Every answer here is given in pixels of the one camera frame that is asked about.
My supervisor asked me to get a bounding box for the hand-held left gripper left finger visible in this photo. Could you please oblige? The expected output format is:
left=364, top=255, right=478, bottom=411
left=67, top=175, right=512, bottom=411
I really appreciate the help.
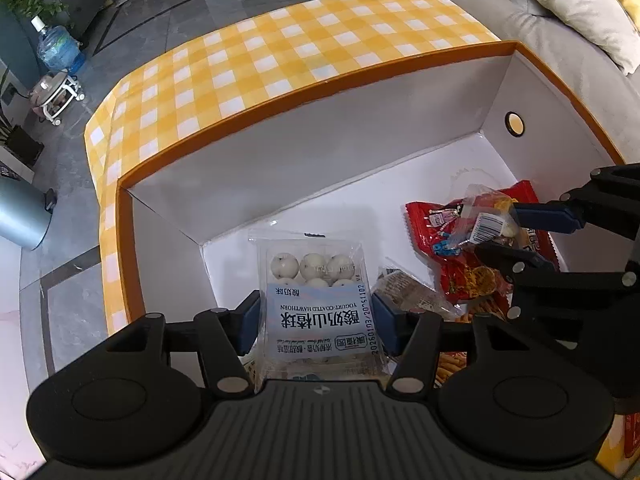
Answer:
left=106, top=289, right=265, bottom=402

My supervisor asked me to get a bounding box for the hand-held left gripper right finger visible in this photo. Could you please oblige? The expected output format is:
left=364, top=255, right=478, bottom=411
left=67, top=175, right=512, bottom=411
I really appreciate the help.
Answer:
left=371, top=290, right=523, bottom=402

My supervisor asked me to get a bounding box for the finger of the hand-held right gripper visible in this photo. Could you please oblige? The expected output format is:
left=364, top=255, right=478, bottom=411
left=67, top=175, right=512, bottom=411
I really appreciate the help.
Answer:
left=511, top=162, right=640, bottom=242
left=473, top=242, right=640, bottom=322

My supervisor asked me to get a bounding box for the dark cake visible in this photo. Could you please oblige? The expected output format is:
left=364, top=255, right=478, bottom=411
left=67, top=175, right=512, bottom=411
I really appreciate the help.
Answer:
left=372, top=257, right=467, bottom=319

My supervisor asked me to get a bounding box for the clear packet white label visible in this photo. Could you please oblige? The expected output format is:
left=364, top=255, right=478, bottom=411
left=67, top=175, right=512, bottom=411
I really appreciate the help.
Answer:
left=447, top=183, right=524, bottom=254

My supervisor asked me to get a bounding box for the clear packet of white balls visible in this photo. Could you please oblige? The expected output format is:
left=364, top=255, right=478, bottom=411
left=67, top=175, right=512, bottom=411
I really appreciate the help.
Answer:
left=248, top=229, right=387, bottom=395

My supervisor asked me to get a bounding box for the red snack packet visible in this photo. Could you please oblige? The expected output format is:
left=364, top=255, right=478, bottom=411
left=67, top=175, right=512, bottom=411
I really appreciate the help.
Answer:
left=404, top=180, right=564, bottom=307

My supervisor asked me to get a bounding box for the bag of orange stick snacks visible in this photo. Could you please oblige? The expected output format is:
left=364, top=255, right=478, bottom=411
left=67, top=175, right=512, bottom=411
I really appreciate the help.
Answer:
left=431, top=285, right=517, bottom=390

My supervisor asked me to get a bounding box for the orange cardboard box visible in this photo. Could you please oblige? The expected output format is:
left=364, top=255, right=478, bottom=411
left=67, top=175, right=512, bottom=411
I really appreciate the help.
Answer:
left=115, top=40, right=640, bottom=480

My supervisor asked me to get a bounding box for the grey sofa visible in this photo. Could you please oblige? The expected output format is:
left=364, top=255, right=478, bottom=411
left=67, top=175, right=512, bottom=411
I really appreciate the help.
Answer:
left=421, top=0, right=640, bottom=162

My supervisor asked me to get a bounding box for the beige pillow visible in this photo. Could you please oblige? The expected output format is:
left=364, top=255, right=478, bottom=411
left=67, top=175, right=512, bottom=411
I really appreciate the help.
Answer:
left=481, top=0, right=640, bottom=77

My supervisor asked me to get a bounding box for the silver pedal trash can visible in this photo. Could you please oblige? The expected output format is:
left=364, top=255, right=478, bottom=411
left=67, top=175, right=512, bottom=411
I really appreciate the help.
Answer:
left=0, top=174, right=58, bottom=252

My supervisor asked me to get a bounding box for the yellow checked tablecloth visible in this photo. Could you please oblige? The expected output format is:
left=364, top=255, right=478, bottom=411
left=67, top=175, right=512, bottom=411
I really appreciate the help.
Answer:
left=83, top=0, right=502, bottom=337

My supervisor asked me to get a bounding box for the small white wheeled stool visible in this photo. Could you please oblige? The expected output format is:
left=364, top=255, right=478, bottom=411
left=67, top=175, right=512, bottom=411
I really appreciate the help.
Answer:
left=27, top=70, right=84, bottom=127

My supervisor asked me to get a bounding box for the blue water jug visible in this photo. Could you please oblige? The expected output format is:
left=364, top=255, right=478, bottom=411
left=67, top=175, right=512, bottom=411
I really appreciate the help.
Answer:
left=30, top=15, right=87, bottom=74

